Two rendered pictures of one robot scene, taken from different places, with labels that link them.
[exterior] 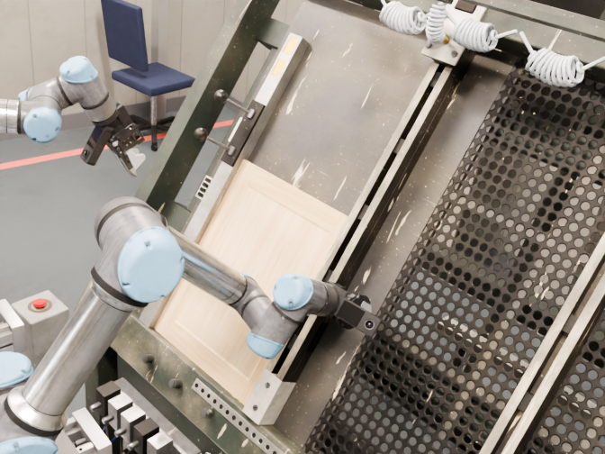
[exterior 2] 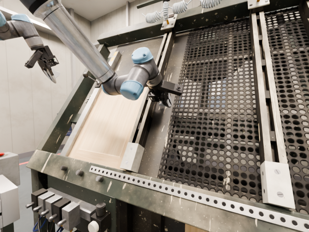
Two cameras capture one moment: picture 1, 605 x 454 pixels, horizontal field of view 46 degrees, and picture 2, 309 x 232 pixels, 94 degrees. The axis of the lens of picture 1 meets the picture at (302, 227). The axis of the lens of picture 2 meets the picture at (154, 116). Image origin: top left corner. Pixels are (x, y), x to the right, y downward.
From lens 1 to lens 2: 122 cm
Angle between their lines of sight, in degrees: 29
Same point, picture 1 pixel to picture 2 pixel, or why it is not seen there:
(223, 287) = (102, 63)
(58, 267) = not seen: hidden behind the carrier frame
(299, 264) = (133, 104)
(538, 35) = (197, 11)
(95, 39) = not seen: hidden behind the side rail
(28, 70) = (32, 135)
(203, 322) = (93, 143)
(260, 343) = (129, 83)
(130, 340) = (54, 165)
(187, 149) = (81, 94)
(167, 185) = (73, 107)
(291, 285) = (141, 49)
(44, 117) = not seen: outside the picture
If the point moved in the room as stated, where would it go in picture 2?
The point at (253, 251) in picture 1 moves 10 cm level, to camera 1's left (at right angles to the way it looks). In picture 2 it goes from (112, 109) to (96, 109)
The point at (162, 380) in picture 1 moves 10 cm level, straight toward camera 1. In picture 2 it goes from (72, 176) to (71, 185)
